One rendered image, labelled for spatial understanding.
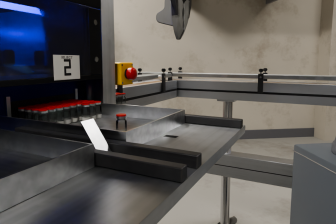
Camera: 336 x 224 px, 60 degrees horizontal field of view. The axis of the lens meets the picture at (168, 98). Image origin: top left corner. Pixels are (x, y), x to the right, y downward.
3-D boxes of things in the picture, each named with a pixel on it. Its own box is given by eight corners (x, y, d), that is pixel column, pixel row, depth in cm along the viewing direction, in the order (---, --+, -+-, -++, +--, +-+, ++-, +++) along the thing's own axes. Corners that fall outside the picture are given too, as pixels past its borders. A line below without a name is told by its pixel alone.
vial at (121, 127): (114, 136, 59) (113, 116, 59) (120, 134, 61) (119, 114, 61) (123, 138, 58) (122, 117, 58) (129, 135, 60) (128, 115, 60)
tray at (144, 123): (-1, 131, 65) (-3, 115, 65) (81, 112, 88) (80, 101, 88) (126, 152, 50) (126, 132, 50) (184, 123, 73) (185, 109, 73)
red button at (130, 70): (121, 80, 93) (121, 67, 92) (128, 79, 96) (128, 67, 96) (131, 80, 91) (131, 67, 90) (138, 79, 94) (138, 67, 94)
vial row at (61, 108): (36, 129, 65) (35, 109, 65) (90, 116, 81) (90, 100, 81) (43, 130, 64) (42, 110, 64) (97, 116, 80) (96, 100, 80)
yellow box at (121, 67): (102, 84, 94) (102, 62, 93) (116, 83, 101) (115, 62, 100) (121, 85, 91) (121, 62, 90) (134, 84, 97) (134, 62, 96)
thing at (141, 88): (93, 120, 95) (91, 72, 93) (58, 116, 102) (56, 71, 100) (179, 97, 156) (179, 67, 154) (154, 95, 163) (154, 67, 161)
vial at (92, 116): (85, 119, 76) (85, 102, 76) (91, 118, 78) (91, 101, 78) (92, 120, 76) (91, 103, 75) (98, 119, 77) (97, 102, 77)
